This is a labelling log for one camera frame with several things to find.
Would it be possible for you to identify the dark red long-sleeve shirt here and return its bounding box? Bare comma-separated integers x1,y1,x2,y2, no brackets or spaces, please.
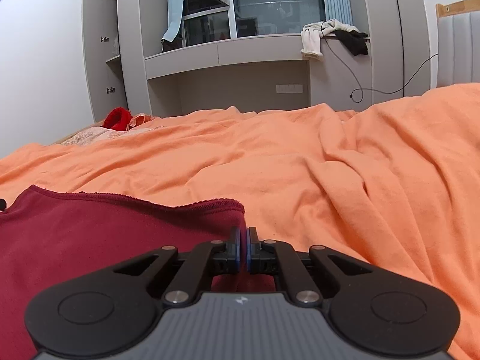
0,184,277,360

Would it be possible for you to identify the pink patterned bed sheet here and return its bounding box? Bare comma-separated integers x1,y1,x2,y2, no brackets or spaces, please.
61,126,152,146

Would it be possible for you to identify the bright red cloth item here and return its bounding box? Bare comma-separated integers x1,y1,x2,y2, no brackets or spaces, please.
102,107,133,132

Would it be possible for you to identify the orange bed blanket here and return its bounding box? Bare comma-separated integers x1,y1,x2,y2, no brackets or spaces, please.
1,84,479,359

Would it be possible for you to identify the orange frilly cloth item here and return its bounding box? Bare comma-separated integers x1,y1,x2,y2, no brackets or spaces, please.
126,114,154,131

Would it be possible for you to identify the grey built-in desk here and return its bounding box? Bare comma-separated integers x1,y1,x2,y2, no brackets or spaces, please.
145,34,373,116

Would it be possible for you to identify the grey open shelf cabinet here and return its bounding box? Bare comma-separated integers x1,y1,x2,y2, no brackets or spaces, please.
81,0,151,122

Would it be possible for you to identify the white garment on desk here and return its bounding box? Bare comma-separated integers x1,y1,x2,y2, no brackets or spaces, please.
300,19,358,62

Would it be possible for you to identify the black garment on desk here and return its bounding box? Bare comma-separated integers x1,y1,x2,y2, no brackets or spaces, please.
334,29,368,56

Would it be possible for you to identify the grey tall wardrobe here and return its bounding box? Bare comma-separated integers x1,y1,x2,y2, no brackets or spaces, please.
365,0,434,104

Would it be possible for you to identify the light blue left curtain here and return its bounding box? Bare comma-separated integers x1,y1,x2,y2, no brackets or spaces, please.
162,0,184,42

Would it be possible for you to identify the grey padded headboard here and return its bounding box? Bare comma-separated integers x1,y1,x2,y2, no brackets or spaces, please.
436,0,480,87

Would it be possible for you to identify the white wall socket plate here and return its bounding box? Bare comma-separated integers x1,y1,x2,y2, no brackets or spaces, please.
276,84,304,94

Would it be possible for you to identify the black power cable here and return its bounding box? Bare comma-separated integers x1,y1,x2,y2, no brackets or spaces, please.
319,20,440,104

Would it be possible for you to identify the window with white frame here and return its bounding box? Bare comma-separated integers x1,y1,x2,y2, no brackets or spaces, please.
180,0,325,47

